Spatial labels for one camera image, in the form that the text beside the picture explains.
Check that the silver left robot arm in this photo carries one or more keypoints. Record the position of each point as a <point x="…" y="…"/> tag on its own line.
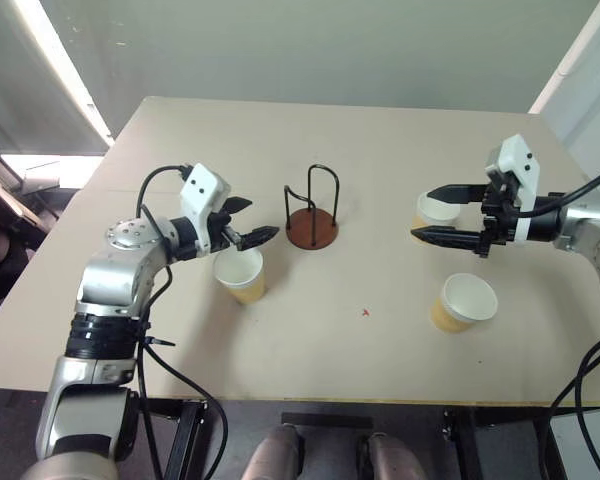
<point x="110" y="280"/>

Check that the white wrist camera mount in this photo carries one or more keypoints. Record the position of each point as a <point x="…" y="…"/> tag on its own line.
<point x="202" y="187"/>
<point x="517" y="160"/>

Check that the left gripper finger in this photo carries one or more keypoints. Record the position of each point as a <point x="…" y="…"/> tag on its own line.
<point x="257" y="235"/>
<point x="237" y="204"/>

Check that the dark rounded shape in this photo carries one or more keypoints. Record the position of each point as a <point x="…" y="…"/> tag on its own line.
<point x="275" y="455"/>
<point x="390" y="457"/>

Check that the dark furniture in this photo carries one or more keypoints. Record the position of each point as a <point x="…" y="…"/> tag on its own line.
<point x="5" y="220"/>

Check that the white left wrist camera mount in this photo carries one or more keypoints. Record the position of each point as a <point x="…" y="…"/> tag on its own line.
<point x="202" y="187"/>

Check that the brown paper cup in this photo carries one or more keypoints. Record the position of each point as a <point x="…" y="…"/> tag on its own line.
<point x="467" y="297"/>
<point x="237" y="267"/>
<point x="437" y="210"/>

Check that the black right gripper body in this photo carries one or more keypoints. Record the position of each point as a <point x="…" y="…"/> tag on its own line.
<point x="500" y="210"/>

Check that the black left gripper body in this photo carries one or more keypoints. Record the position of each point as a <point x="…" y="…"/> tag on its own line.
<point x="220" y="231"/>

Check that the white wall pillar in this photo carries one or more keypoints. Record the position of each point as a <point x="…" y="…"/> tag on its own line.
<point x="575" y="65"/>

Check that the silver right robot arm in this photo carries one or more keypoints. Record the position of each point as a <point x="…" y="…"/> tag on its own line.
<point x="585" y="215"/>

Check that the white window frame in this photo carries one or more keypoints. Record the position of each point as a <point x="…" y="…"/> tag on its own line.
<point x="65" y="70"/>

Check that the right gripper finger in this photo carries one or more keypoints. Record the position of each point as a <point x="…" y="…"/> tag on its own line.
<point x="445" y="236"/>
<point x="455" y="193"/>

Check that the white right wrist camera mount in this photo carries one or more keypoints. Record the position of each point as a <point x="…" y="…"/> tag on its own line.
<point x="517" y="160"/>

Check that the black table leg frame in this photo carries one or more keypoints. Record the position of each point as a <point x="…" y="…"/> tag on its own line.
<point x="185" y="440"/>
<point x="465" y="445"/>

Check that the grey box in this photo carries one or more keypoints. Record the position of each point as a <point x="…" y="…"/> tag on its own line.
<point x="590" y="450"/>

